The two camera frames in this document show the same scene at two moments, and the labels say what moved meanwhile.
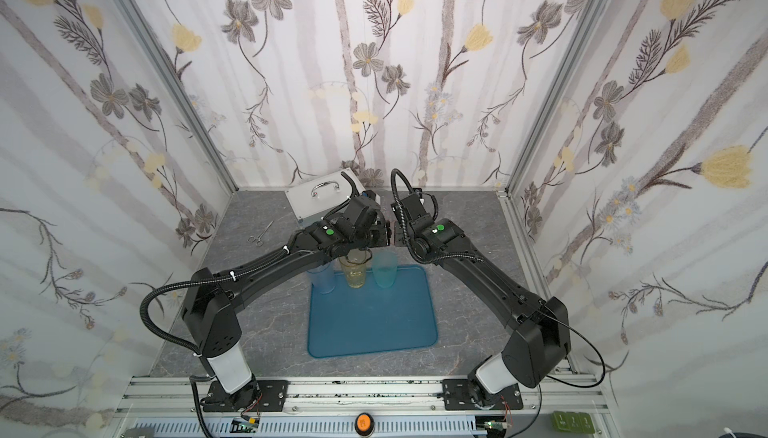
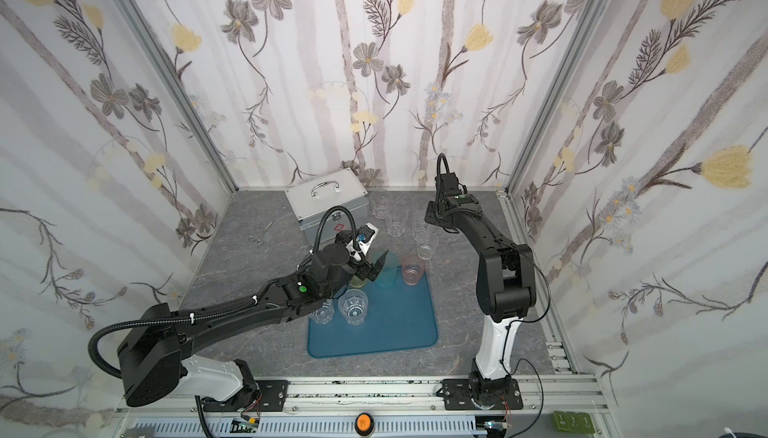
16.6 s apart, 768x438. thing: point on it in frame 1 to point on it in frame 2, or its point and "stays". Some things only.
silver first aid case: [312, 201] stays
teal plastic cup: [385, 266] stays
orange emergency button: [364, 424] stays
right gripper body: [402, 232] to [435, 215]
